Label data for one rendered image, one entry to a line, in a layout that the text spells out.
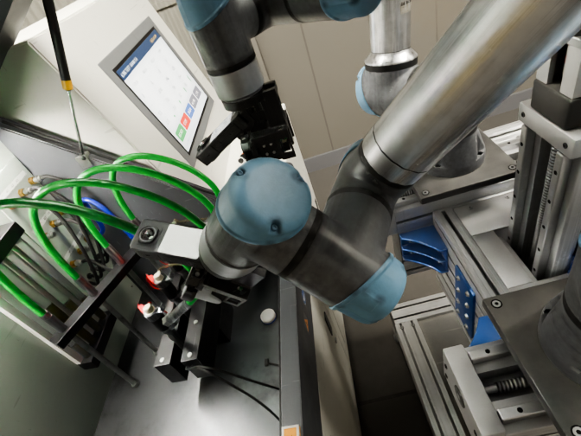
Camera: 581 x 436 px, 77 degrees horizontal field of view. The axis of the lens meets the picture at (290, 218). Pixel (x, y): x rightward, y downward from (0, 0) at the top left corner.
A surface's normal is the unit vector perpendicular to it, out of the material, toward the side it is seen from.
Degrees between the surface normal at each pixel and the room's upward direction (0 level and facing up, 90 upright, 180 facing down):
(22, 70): 90
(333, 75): 90
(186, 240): 21
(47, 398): 90
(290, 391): 0
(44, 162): 90
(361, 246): 44
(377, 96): 80
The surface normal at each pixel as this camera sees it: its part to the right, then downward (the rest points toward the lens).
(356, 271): 0.19, -0.07
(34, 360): 0.96, -0.24
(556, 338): -1.00, 0.04
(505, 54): -0.36, 0.69
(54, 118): 0.03, 0.66
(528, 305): -0.29, -0.71
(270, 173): 0.37, -0.38
